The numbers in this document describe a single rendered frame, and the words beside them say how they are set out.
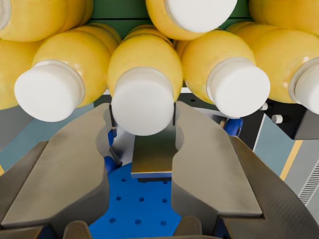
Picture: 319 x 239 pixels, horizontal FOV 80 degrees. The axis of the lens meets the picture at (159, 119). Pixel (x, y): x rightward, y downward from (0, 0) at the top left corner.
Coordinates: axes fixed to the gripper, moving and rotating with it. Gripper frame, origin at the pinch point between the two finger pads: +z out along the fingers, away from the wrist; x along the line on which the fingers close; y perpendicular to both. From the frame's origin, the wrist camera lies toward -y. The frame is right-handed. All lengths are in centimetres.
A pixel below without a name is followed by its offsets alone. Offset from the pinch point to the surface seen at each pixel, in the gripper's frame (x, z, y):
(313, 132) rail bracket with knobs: 22.3, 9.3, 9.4
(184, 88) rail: 4.7, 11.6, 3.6
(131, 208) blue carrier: -2.5, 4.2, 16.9
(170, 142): 3.0, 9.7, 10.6
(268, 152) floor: 98, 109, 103
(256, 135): 73, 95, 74
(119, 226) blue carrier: -3.6, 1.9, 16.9
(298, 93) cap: 12.0, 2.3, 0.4
